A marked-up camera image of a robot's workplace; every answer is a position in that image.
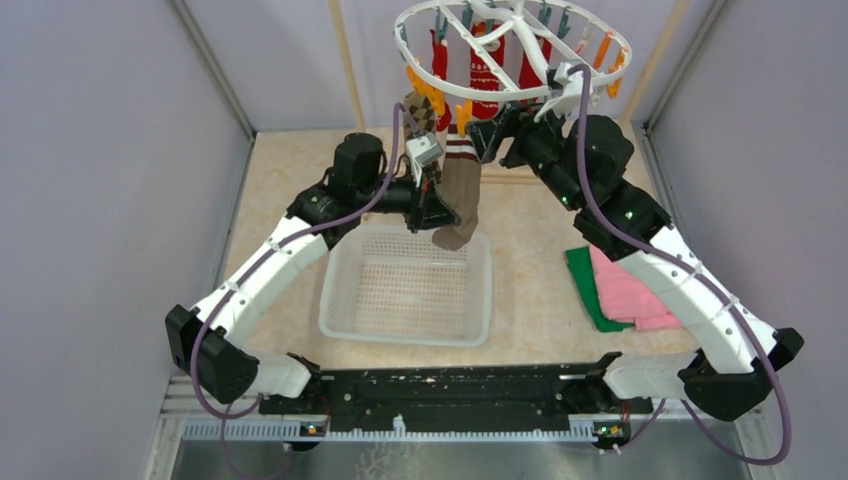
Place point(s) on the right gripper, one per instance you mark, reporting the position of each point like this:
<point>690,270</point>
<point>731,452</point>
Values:
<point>520,126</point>

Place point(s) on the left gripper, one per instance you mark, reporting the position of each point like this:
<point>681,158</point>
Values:
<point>426,199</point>

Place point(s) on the plain brown sock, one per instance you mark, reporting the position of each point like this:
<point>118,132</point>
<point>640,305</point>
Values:
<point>460,189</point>

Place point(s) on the brown argyle sock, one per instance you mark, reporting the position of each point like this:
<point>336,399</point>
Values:
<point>421,110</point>

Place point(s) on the white plastic basket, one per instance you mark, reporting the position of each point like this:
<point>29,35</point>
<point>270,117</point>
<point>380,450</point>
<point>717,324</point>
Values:
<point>384,284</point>

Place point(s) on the white round clip hanger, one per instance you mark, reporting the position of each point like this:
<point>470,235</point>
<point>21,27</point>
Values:
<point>576,35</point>

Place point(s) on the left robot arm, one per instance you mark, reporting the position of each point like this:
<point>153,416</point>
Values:
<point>206,340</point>

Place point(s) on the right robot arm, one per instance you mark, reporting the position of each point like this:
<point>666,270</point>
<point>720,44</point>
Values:
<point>736,363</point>

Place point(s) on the red patterned sock middle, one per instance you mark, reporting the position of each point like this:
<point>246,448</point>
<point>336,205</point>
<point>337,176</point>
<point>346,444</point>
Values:
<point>481,77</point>

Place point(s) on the red patterned sock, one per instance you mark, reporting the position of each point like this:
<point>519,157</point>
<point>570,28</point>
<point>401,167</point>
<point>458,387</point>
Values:
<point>527,77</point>
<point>439,68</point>
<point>481,77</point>

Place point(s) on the red patterned sock right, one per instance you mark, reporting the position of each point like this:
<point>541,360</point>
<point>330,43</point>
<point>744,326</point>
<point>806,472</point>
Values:
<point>527,77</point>

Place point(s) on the red patterned sock left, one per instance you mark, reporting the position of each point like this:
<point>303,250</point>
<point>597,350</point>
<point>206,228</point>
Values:
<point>439,68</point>

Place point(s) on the green folded cloth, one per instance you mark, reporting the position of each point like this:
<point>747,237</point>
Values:
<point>580,268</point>

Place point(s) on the pink folded cloth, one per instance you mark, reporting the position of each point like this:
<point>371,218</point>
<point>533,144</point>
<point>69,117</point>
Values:
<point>625,299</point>

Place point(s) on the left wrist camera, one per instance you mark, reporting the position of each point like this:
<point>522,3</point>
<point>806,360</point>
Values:
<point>423,150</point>

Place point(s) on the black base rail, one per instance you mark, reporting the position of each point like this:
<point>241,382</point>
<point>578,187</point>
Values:
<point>463,399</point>

